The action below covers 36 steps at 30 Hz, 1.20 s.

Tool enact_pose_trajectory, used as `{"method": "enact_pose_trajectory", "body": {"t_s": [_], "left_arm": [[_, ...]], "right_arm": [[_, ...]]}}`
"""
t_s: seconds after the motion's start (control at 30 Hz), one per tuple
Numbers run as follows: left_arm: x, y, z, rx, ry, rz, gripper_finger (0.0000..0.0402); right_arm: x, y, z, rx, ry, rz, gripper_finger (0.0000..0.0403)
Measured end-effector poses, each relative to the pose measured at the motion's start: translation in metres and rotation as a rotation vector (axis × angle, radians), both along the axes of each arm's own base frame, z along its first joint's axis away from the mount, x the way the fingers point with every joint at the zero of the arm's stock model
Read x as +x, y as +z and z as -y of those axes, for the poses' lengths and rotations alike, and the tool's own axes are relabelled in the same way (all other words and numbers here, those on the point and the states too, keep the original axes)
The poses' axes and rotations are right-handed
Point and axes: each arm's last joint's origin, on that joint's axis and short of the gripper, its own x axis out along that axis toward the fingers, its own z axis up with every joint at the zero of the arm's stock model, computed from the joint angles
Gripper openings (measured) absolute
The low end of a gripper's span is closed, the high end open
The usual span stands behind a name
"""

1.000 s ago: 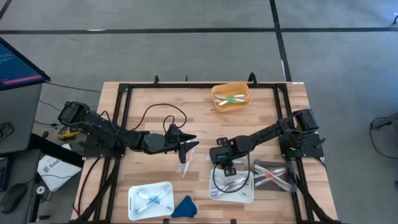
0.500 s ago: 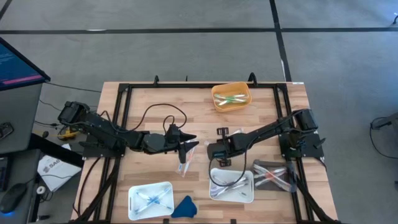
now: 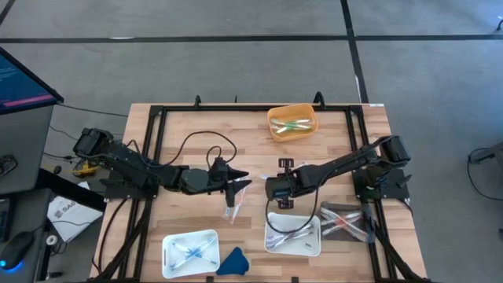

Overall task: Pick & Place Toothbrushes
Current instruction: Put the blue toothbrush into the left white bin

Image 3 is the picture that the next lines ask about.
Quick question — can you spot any orange plastic bin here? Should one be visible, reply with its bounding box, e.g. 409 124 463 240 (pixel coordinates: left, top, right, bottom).
266 103 320 142

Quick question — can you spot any black keyboard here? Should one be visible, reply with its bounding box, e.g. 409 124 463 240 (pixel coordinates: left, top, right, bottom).
0 196 17 243

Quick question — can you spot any green packaged toothbrush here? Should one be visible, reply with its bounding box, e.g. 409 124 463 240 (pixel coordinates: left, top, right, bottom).
274 117 311 133
271 124 314 135
274 120 316 131

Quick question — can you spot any dark transparent plastic bin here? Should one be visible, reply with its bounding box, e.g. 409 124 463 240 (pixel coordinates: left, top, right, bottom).
320 200 376 244

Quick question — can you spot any black computer mouse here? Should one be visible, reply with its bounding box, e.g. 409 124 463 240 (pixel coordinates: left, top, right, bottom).
0 230 35 272

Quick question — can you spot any teal packaged toothbrush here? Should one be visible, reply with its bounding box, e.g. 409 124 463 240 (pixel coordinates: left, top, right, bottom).
270 117 314 126

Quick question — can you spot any black desk device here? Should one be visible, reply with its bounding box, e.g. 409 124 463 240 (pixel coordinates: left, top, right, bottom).
0 153 19 177

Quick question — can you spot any pink packaged toothbrush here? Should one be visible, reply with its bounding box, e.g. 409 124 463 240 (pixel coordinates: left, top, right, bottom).
321 207 373 242

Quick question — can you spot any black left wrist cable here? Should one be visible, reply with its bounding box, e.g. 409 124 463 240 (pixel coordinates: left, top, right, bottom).
125 130 238 186

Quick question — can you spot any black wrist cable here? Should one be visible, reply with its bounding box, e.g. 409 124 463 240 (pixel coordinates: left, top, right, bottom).
265 184 320 236
125 130 238 186

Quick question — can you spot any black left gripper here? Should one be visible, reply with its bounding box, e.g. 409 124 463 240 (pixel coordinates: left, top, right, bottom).
209 165 253 208

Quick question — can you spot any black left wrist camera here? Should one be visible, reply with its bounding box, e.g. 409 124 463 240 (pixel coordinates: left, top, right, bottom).
210 156 229 177

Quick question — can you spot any thick black power cable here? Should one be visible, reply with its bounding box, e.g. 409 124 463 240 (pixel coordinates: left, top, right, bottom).
90 198 129 276

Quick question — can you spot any computer monitor with blue screen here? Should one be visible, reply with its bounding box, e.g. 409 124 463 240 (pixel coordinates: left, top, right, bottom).
0 46 65 116

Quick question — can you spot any yellow cable coil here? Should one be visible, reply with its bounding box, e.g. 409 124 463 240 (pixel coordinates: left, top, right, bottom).
72 156 103 178

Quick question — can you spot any grey desk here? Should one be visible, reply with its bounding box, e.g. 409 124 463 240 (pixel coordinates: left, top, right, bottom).
0 104 56 197

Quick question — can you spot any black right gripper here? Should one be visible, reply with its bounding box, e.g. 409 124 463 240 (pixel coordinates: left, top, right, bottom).
265 158 302 210

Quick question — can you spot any blue cloth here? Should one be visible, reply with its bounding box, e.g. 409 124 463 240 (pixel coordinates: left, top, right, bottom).
215 246 251 277

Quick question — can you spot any thin black floor cable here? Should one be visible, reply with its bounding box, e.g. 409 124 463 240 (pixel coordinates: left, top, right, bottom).
57 101 130 119

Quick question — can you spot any white printed paper bag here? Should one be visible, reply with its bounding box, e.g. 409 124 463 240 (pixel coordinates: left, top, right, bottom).
46 195 104 243

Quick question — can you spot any black looping floor cable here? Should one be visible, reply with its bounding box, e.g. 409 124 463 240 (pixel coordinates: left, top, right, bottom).
466 147 503 202

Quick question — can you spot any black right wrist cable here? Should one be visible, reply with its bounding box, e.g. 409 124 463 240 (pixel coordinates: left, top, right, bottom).
265 184 320 236

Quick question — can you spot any white plastic bin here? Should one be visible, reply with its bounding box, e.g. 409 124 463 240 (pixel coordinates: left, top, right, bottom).
161 229 221 280
263 211 322 258

